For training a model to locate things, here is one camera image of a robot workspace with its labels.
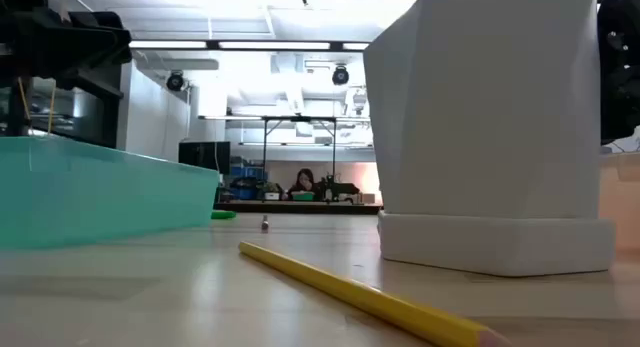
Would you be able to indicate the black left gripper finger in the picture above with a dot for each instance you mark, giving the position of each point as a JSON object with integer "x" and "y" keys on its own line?
{"x": 102, "y": 47}
{"x": 97, "y": 21}

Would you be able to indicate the green pen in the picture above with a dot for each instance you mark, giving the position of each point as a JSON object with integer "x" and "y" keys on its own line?
{"x": 223, "y": 214}

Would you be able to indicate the orange pencil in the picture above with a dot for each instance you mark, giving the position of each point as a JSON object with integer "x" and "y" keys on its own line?
{"x": 265, "y": 223}

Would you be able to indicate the yellow pencil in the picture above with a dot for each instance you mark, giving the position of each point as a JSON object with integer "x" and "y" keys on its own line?
{"x": 360, "y": 294}

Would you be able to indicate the black background robot arm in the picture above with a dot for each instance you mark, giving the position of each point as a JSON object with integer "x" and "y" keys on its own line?
{"x": 340, "y": 188}

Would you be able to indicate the ceiling light strip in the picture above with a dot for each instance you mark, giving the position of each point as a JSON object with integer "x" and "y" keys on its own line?
{"x": 167, "y": 44}
{"x": 355, "y": 46}
{"x": 274, "y": 45}

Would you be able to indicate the orange translucent plastic bin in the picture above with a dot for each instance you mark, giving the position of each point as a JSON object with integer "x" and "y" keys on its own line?
{"x": 620, "y": 202}

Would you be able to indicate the white hexagonal planter pot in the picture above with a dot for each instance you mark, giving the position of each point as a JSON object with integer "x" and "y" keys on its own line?
{"x": 480, "y": 112}

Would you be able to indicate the black monitor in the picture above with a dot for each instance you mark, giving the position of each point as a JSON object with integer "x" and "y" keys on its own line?
{"x": 204, "y": 157}

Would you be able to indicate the green translucent plastic bin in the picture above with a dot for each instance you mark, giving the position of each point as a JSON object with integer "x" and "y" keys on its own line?
{"x": 100, "y": 197}

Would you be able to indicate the blue storage crates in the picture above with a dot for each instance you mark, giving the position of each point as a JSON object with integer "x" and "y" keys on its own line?
{"x": 245, "y": 182}

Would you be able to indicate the person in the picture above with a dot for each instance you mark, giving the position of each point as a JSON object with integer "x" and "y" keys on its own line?
{"x": 304, "y": 184}

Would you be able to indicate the small green bin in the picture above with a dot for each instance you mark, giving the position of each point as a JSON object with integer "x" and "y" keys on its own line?
{"x": 303, "y": 196}

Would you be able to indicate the black workbench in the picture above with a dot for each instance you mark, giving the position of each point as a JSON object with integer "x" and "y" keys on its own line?
{"x": 300, "y": 207}

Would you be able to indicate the dark window frame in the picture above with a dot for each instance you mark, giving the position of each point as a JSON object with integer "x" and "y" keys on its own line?
{"x": 112, "y": 112}

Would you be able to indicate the black metal gantry frame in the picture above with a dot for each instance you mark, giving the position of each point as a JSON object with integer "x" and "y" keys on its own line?
{"x": 300, "y": 118}

